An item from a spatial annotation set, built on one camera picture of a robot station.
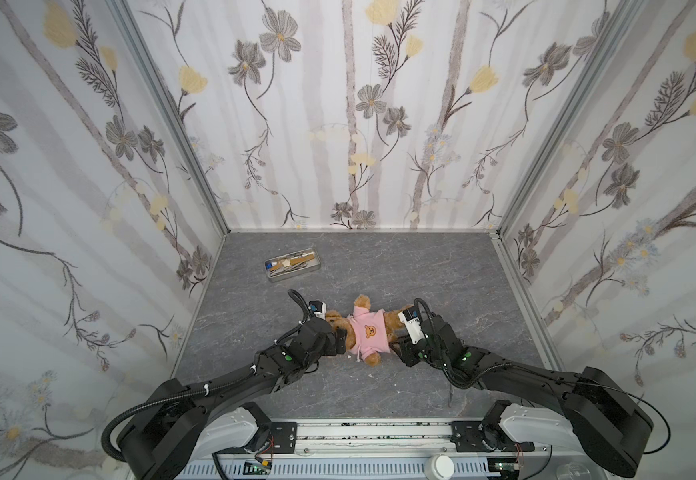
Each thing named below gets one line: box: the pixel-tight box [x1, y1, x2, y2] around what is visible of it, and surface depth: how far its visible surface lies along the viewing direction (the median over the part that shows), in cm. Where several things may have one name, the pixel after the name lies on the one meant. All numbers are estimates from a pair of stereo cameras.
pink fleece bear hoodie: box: [347, 306, 391, 361], surface depth 86 cm
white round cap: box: [424, 454, 456, 480], surface depth 64 cm
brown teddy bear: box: [325, 295, 414, 367], surface depth 86 cm
